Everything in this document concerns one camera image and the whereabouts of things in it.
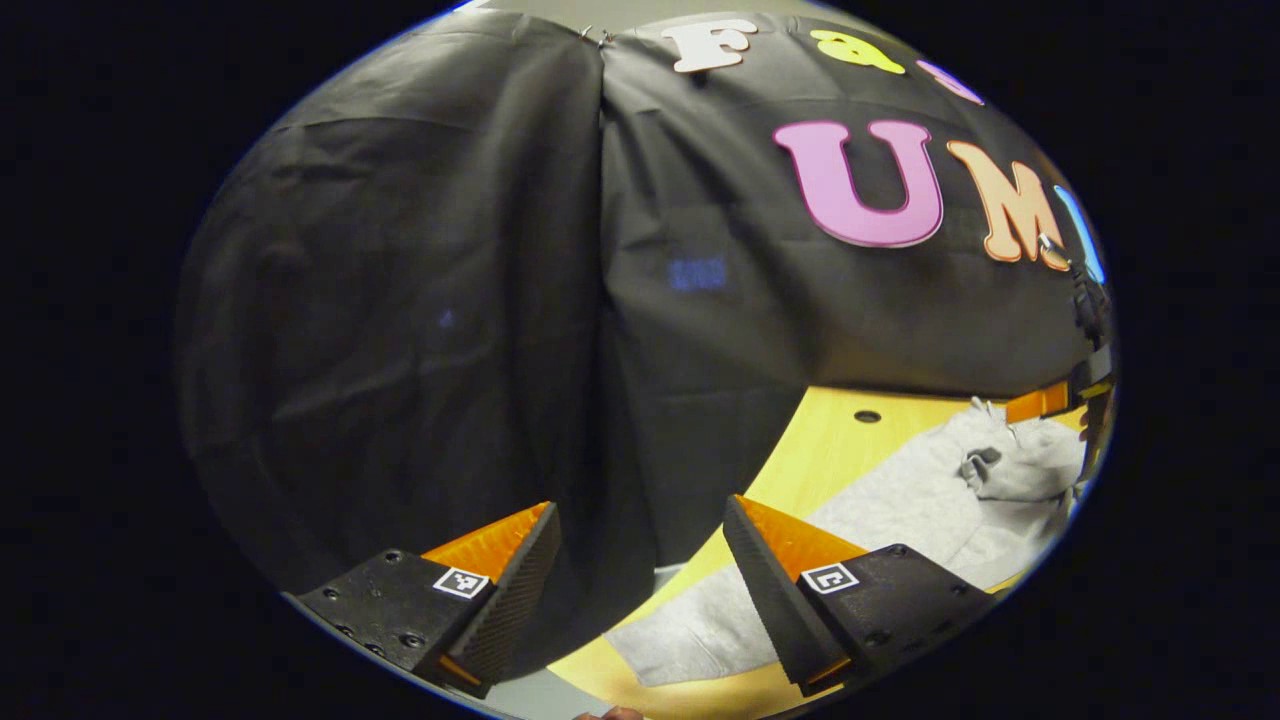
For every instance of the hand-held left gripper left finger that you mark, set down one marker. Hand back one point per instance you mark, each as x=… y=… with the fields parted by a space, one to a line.
x=510 y=615

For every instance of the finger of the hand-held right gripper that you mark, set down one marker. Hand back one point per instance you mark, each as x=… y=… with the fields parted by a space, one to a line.
x=1035 y=403

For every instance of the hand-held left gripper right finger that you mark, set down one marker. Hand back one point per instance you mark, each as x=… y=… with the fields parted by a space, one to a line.
x=775 y=615

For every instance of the grey zip-neck sweatshirt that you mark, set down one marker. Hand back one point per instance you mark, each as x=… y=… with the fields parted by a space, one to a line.
x=900 y=500

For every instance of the black backdrop cloth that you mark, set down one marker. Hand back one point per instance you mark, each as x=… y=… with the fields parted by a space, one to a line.
x=420 y=300

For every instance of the metal cloth clip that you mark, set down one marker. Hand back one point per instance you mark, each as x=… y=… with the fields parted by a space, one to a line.
x=597 y=36

